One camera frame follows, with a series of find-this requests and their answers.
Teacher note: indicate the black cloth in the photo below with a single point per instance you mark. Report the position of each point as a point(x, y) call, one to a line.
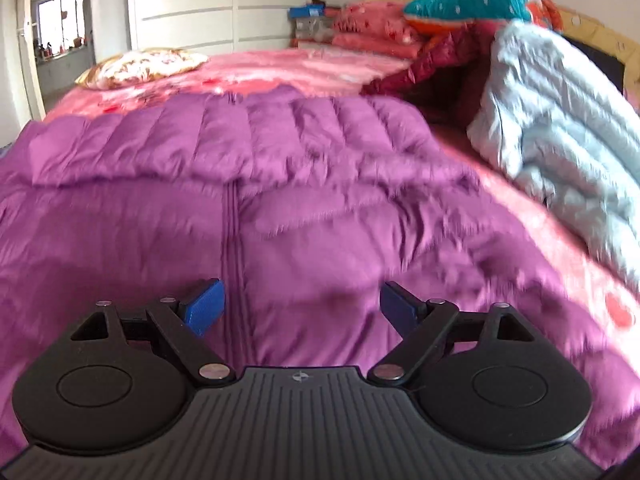
point(602, 65)

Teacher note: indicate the pink heart-print bed blanket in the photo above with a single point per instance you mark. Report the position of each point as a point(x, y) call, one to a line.
point(300, 67)

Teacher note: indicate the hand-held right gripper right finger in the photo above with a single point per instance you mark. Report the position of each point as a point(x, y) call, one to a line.
point(397, 307)

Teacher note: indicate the light blue down jacket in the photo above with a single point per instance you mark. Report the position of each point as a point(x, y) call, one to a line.
point(555, 120)

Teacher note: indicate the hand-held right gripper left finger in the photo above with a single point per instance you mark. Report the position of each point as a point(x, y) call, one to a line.
point(206, 306)

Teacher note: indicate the grey storage box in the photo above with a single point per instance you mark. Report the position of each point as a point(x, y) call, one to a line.
point(312, 29)

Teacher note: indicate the purple down jacket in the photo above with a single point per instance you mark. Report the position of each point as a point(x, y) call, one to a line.
point(310, 200)

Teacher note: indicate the floral pillow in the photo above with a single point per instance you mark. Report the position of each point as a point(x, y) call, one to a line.
point(145, 65)

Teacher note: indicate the white wardrobe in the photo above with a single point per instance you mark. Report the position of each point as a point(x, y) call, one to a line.
point(210, 5)

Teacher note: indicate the dark red down jacket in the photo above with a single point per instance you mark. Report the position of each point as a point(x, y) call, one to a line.
point(440, 70)

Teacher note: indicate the white door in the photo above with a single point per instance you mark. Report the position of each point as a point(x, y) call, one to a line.
point(27, 35)

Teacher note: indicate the pink folded blanket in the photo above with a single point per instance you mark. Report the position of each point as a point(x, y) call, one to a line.
point(375, 25)

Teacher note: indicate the orange quilt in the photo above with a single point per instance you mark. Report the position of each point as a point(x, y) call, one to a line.
point(542, 10)

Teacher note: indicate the blue shoe box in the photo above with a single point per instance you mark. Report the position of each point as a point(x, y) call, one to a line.
point(306, 11)

